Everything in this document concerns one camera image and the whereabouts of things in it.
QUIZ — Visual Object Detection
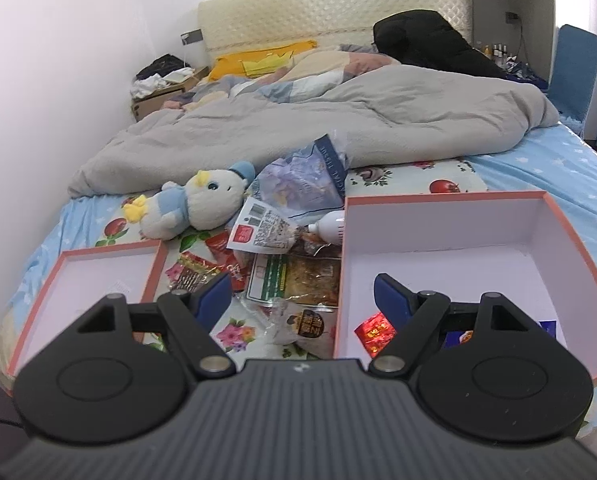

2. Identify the grey duvet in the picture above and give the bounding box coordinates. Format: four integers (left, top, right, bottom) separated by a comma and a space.
68, 65, 561, 198

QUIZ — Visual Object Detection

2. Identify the light blue starry bed sheet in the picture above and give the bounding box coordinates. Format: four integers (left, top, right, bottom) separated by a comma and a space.
0, 120, 597, 426

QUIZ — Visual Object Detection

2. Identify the pink cardboard box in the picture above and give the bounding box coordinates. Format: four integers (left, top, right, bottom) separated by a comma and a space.
331, 190, 597, 387

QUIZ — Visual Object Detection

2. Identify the white cloth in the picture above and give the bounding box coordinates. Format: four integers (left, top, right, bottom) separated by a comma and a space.
131, 74, 168, 99

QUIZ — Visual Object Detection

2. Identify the brown cardboard box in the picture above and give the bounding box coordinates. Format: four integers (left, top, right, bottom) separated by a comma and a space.
131, 66, 210, 122

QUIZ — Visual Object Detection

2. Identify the yellow pillow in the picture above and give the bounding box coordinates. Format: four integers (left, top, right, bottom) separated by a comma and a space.
208, 40, 319, 81

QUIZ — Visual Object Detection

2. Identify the dark blue snack packet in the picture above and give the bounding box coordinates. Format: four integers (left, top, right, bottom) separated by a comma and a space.
441, 320, 559, 349

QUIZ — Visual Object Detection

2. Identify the white plastic bottle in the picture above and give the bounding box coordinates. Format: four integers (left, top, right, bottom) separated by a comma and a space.
305, 211, 346, 246

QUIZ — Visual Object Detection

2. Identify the red foil snack packet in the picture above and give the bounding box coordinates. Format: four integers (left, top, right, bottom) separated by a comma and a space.
354, 312, 397, 356

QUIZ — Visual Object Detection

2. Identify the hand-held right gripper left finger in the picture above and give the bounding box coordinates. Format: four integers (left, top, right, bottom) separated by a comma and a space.
76, 271, 234, 379

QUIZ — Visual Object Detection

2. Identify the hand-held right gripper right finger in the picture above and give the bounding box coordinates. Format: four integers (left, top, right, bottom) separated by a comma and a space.
371, 272, 534, 376

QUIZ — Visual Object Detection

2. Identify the clear brown label snack bag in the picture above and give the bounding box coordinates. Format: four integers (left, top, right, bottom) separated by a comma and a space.
266, 297, 339, 359

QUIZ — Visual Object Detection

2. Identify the blue covered chair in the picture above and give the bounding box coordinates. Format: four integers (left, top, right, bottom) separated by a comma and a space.
548, 24, 597, 122

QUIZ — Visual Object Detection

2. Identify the group of small bottles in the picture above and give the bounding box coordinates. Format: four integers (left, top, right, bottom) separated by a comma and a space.
481, 42, 518, 62

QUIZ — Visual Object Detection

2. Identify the gold and red snack packet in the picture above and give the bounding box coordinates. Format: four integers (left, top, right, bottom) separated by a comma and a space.
171, 252, 224, 295

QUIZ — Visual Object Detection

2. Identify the black garment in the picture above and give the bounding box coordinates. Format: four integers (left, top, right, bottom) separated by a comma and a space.
137, 54, 194, 81

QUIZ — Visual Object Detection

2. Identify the floral printed bed mat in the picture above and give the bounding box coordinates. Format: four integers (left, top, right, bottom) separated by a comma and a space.
93, 160, 489, 361

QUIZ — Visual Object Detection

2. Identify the black jacket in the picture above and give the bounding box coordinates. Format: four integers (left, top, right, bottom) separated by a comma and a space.
372, 10, 509, 81

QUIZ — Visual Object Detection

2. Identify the white label snack packet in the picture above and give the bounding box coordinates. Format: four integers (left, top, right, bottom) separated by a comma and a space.
226, 196, 309, 253

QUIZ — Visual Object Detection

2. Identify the blue plastic snack bag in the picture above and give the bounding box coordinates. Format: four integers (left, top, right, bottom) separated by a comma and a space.
251, 132, 354, 226

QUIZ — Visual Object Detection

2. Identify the white and blue plush toy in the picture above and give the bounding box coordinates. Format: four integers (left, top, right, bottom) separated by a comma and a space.
122, 161, 256, 241

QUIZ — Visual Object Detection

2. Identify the pink cardboard box lid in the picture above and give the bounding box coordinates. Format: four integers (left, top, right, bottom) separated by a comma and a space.
6, 239, 170, 376

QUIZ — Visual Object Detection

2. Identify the cream quilted headboard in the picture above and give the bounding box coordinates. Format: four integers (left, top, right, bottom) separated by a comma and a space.
197, 0, 471, 57

